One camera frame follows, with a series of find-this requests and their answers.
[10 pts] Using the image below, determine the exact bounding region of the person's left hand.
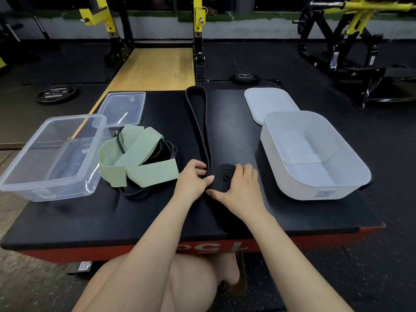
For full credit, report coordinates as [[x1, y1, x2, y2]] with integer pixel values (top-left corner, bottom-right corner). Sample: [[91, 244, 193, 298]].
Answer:
[[173, 159, 215, 202]]

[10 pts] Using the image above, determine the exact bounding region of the person's right hand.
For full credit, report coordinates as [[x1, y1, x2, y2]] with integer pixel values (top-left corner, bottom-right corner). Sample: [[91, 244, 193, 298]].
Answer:
[[205, 163, 269, 223]]

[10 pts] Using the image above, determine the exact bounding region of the thin black resistance band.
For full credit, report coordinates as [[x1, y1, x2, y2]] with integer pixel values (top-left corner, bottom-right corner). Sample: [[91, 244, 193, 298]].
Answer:
[[115, 128, 179, 198]]

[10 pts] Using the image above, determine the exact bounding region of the wide black resistance band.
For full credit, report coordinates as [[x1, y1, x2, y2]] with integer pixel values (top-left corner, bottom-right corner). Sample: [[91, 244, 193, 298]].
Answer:
[[185, 85, 238, 194]]

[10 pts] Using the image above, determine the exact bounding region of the white plastic bin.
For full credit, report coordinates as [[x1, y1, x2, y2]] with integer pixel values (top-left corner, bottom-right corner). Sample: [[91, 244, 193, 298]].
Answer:
[[260, 110, 372, 201]]

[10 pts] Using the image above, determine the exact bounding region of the clear plastic container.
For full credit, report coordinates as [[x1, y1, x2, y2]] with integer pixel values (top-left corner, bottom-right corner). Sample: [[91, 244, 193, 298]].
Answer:
[[0, 114, 113, 202]]

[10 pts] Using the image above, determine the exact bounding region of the person's right forearm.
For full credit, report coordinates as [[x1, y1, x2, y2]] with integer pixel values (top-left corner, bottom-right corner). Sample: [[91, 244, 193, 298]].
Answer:
[[248, 212, 355, 312]]

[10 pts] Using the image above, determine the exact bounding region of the person's left forearm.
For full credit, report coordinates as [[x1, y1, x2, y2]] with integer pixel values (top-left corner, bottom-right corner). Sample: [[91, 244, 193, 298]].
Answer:
[[73, 193, 194, 312]]

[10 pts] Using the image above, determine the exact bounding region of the person's left leg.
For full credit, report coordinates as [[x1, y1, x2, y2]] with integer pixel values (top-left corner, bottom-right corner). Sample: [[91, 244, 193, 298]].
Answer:
[[73, 251, 241, 312]]

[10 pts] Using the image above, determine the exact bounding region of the brown sandal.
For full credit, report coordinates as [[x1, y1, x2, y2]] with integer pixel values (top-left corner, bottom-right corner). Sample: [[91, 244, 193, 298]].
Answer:
[[227, 251, 248, 296]]

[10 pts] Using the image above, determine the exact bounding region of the white plastic lid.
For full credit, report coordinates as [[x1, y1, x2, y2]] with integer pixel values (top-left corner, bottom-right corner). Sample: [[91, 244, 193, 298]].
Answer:
[[244, 87, 301, 126]]

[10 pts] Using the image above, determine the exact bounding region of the black plyo platform red side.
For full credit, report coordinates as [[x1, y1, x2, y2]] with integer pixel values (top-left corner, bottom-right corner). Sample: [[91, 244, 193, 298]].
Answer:
[[0, 81, 387, 264]]

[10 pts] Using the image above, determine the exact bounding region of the clear plastic lid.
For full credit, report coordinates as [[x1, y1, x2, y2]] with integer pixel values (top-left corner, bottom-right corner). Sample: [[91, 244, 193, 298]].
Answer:
[[92, 91, 147, 128]]

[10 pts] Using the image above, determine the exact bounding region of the black weight plate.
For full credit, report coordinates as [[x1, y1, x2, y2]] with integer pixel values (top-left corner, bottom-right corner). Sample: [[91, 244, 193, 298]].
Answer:
[[230, 73, 261, 86], [35, 84, 79, 105]]

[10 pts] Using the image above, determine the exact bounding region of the wooden lifting platform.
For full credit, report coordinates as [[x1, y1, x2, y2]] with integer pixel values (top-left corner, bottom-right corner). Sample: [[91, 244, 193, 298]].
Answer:
[[71, 48, 196, 139]]

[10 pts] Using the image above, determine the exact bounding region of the yellow black squat rack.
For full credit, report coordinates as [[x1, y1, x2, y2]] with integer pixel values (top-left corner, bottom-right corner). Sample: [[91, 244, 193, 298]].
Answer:
[[79, 0, 208, 80]]

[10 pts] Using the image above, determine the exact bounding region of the yellow black exercise machine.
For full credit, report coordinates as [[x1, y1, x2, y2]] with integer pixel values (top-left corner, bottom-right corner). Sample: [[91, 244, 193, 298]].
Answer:
[[292, 0, 416, 110]]

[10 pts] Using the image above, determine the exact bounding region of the black upright bar holder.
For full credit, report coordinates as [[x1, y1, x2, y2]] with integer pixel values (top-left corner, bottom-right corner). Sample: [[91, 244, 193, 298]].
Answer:
[[32, 15, 62, 51]]

